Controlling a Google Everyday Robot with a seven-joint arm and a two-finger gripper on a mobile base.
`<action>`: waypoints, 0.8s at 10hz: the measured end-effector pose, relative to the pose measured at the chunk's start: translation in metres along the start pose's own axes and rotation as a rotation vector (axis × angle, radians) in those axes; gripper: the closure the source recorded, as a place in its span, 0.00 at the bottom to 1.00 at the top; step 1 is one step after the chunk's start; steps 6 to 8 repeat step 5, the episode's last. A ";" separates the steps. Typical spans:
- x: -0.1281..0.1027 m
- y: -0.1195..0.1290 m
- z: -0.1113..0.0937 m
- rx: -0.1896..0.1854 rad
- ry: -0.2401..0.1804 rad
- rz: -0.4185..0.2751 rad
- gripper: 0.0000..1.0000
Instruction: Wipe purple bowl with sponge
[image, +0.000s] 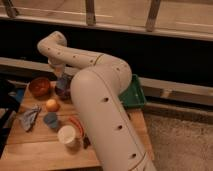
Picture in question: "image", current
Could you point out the grey-blue cloth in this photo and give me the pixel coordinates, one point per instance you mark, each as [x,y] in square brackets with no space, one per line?
[27,119]

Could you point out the metal railing frame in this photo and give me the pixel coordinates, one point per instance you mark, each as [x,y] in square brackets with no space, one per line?
[191,19]

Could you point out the yellow round fruit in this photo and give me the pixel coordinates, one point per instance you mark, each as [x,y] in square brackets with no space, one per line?
[52,105]

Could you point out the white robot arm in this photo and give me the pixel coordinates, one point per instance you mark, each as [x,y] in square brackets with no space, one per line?
[95,91]

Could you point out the red-brown bowl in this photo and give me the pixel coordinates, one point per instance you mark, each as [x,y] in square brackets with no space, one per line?
[39,86]

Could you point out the white cup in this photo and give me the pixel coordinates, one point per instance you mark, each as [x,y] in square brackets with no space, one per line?
[67,136]

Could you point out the green plastic tray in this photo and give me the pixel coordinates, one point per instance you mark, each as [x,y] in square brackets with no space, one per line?
[133,96]

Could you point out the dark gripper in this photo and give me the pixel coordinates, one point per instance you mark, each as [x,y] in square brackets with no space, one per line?
[62,87]

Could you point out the orange-handled tool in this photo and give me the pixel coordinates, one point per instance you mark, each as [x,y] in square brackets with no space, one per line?
[83,136]

